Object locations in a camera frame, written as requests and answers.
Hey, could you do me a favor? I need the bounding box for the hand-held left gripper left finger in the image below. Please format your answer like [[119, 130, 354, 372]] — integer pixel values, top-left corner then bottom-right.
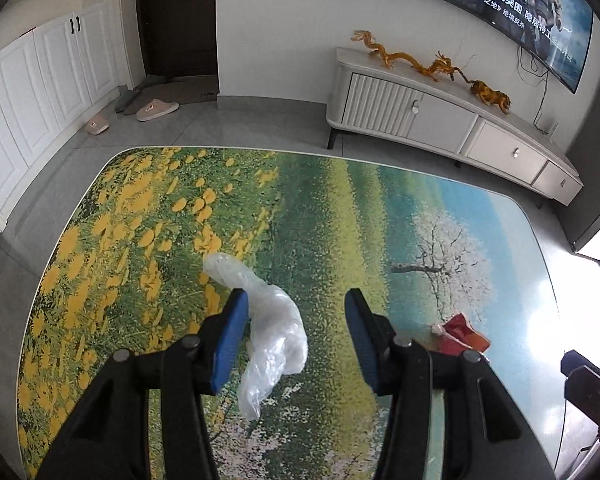
[[37, 287, 251, 480]]

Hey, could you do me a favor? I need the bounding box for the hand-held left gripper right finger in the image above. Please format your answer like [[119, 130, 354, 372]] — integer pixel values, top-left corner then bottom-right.
[[343, 287, 559, 480]]

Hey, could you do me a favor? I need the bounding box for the clear plastic bag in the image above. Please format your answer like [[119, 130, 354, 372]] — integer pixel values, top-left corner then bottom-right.
[[201, 253, 309, 420]]

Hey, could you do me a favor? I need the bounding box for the red crinkled wrapper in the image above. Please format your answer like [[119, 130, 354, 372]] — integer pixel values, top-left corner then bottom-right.
[[431, 312, 492, 357]]

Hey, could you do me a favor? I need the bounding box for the landscape printed table mat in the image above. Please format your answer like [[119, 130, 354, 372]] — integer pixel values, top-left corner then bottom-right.
[[16, 146, 564, 480]]

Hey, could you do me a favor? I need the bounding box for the white television cabinet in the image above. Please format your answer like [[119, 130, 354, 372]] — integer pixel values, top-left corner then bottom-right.
[[325, 46, 585, 206]]

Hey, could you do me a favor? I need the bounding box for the tall grey cabinet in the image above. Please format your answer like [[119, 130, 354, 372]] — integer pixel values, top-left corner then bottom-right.
[[560, 25, 600, 252]]

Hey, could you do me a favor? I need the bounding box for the grey door mat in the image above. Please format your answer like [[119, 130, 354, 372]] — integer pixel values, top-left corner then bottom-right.
[[152, 74, 220, 104]]

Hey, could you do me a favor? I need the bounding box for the grey slipper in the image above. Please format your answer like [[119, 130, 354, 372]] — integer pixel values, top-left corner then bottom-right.
[[114, 85, 142, 116], [131, 74, 167, 93]]

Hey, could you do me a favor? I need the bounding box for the golden tiger figurine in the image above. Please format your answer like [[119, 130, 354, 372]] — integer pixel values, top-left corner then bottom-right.
[[469, 80, 512, 113]]

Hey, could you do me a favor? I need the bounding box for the golden dragon figurine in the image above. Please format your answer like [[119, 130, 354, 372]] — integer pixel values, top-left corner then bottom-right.
[[351, 29, 474, 84]]

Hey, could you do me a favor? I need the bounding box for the white wardrobe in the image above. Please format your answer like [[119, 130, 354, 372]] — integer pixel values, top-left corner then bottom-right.
[[0, 0, 120, 234]]

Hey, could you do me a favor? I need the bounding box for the dark brown door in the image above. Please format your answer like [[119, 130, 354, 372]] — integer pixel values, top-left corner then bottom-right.
[[136, 0, 220, 82]]

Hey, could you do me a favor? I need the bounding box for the black television cable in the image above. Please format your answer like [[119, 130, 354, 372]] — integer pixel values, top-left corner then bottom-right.
[[517, 42, 554, 129]]

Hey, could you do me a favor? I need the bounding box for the wall-mounted television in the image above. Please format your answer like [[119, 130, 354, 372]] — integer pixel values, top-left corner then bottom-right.
[[322, 0, 595, 95]]

